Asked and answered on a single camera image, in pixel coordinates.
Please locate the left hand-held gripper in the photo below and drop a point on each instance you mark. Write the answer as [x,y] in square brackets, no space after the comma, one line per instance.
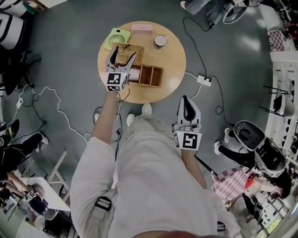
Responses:
[114,80]

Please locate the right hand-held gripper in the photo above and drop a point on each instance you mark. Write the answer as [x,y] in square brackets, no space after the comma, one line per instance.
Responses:
[188,139]

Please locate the woven wicker compartment basket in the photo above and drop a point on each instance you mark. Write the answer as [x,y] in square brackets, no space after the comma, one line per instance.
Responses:
[151,75]

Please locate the person's left forearm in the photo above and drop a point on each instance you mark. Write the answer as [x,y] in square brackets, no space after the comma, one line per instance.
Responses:
[106,120]

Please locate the person's right forearm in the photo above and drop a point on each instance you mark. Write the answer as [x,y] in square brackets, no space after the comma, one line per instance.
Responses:
[193,167]

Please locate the white block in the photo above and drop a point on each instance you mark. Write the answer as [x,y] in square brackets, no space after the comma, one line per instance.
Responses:
[134,74]

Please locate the pink rectangular box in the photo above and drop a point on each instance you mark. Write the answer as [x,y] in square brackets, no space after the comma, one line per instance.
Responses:
[142,28]

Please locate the green portable fan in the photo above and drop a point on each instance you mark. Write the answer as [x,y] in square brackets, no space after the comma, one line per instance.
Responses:
[115,38]

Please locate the white power strip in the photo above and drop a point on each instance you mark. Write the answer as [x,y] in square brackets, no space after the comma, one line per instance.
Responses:
[204,80]

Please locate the person's beige trousers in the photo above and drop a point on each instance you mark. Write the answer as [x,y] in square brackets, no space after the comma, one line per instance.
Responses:
[149,126]

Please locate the person's white right shoe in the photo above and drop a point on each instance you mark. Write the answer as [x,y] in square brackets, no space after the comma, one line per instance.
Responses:
[146,109]

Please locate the person's white shoe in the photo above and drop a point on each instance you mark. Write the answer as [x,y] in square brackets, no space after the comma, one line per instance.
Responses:
[130,119]
[146,109]

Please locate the small round cup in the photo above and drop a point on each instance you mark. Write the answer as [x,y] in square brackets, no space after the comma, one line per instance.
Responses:
[160,41]

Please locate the round wooden side table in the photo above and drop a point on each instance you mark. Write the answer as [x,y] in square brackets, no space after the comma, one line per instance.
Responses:
[167,62]

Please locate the person's white left shoe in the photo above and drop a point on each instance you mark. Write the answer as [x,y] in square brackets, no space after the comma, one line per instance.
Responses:
[130,119]

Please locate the person's white shirt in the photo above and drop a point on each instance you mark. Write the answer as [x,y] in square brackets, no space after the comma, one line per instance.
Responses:
[151,186]

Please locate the pink checked cloth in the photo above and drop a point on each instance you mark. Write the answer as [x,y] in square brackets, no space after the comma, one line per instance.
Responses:
[229,186]

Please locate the white cabinet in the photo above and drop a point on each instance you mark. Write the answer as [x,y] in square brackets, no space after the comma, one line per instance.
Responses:
[50,2]

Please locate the white storage rack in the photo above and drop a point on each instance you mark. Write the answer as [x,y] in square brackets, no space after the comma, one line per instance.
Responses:
[284,93]

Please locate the black office chair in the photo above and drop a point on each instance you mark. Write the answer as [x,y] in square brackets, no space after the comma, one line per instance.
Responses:
[14,72]

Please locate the white oval seat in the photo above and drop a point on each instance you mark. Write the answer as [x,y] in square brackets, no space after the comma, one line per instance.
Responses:
[234,14]

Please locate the white and black robot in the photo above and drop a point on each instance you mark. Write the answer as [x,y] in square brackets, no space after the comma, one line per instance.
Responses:
[9,25]

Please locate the white folding table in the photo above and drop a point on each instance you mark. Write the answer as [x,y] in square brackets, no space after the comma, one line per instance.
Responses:
[37,223]

